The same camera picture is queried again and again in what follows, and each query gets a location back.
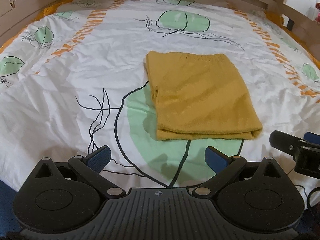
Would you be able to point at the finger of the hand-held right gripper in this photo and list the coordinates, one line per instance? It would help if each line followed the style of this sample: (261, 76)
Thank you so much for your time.
(285, 141)
(312, 137)

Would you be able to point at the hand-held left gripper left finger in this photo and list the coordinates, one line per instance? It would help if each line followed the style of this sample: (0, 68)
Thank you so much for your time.
(100, 157)

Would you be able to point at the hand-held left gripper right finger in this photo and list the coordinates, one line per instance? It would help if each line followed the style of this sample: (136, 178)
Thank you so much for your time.
(215, 158)

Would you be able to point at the mustard yellow knit sweater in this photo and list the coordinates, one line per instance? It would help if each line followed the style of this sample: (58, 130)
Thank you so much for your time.
(200, 97)

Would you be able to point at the white leaf-print duvet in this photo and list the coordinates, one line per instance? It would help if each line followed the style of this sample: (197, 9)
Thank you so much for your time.
(62, 92)

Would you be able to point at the red patterned cloth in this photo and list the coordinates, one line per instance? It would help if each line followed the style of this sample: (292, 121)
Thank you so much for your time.
(318, 12)

